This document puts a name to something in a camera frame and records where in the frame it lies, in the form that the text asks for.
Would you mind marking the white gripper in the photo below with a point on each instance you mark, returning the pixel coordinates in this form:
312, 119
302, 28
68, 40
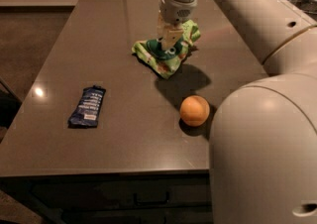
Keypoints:
173, 11

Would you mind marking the green rice chip bag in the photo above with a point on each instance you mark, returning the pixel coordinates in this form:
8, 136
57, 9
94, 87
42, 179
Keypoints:
166, 63

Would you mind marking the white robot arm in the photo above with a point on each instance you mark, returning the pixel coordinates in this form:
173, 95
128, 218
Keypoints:
263, 145

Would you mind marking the orange fruit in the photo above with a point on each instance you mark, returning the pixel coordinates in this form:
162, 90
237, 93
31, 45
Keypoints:
194, 110

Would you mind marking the blue snack bar wrapper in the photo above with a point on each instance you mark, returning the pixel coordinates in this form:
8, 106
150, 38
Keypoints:
86, 113

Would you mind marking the lower cabinet drawer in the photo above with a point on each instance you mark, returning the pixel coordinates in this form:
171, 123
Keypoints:
174, 215

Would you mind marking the upper cabinet drawer with handle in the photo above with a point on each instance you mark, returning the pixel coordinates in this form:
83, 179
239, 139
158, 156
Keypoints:
125, 194

